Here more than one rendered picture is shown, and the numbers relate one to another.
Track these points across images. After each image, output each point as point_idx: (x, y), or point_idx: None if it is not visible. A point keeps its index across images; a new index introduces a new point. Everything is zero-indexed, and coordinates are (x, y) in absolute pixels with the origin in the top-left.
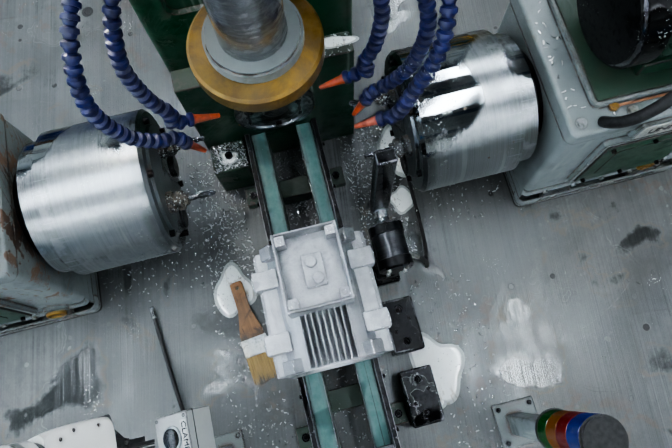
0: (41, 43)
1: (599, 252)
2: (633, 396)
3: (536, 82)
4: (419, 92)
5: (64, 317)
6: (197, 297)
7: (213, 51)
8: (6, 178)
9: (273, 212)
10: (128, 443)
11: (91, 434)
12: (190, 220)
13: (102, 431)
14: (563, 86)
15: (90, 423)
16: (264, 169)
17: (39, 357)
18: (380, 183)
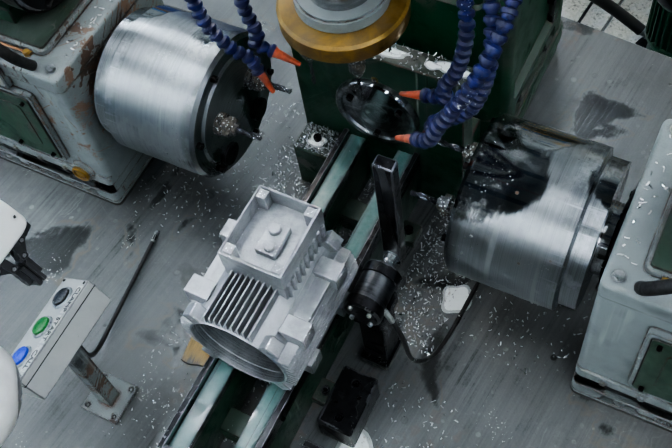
0: None
1: None
2: None
3: (620, 223)
4: (444, 120)
5: (88, 189)
6: (200, 251)
7: None
8: (116, 19)
9: None
10: (25, 257)
11: (3, 216)
12: (251, 183)
13: (13, 223)
14: (631, 233)
15: (10, 209)
16: (337, 168)
17: (45, 208)
18: (380, 200)
